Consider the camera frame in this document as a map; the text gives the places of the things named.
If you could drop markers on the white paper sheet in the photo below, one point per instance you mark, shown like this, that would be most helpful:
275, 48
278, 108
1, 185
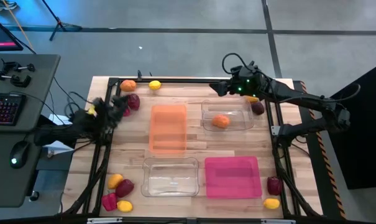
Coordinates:
58, 147

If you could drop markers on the thin orange rod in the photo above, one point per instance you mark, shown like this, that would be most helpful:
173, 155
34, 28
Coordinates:
17, 25

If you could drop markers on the black tripod stand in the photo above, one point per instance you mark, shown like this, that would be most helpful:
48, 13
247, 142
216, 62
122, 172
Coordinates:
61, 24

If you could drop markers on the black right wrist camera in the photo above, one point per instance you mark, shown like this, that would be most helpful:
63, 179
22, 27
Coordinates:
245, 70

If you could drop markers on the black floor mat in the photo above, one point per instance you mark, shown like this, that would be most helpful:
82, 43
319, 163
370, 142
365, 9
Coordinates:
361, 140

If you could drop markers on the dark red round fruit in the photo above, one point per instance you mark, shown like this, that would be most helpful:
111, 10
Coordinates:
258, 108
125, 188
134, 102

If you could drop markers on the clear plastic bin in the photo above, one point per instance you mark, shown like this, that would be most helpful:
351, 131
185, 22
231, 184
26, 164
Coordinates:
170, 180
237, 107

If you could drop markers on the black screw clamp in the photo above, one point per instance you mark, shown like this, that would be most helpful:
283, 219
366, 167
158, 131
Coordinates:
10, 66
16, 81

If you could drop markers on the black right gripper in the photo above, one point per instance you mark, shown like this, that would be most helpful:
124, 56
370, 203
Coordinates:
256, 88

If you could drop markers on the yellow tape tag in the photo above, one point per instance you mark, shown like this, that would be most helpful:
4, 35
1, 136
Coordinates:
91, 110

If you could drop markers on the dark grey desk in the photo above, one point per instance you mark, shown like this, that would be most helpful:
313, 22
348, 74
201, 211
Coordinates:
20, 186

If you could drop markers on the orange fruit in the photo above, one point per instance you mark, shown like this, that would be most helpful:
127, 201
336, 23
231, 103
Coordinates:
128, 85
115, 181
221, 121

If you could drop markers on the pink translucent plastic bin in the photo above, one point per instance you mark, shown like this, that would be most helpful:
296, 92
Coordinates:
232, 179

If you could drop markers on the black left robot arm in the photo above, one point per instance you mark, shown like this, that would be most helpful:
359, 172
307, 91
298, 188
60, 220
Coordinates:
57, 133

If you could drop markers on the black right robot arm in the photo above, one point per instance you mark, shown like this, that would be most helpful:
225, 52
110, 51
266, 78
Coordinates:
299, 97

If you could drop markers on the yellow lemon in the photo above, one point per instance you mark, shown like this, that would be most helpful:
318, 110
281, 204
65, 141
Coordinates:
154, 85
125, 206
252, 99
271, 203

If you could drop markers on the black computer monitor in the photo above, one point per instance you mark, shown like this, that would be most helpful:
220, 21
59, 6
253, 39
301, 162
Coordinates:
1, 37

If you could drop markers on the black yellow hazard tape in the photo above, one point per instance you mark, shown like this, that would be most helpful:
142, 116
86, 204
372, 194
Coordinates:
327, 161

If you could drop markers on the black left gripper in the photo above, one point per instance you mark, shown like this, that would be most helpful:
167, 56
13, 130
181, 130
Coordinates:
97, 119

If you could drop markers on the black aluminium table frame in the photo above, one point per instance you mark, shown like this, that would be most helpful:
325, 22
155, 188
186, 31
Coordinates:
190, 80

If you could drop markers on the person's shoe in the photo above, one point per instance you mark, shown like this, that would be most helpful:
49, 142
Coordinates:
4, 5

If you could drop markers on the black computer mouse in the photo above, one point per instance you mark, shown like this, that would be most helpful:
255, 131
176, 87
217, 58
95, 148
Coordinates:
19, 154

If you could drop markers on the silver metal bracket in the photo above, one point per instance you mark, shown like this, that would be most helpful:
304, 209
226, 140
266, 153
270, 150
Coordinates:
277, 221
104, 220

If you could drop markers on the orange translucent plastic bin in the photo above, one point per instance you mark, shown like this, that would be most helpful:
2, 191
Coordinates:
167, 130

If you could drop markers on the black round knob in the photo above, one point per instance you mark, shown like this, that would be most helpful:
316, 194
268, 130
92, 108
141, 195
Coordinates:
34, 195

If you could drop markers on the black backlit keyboard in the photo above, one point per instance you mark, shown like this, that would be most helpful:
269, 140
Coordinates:
4, 109

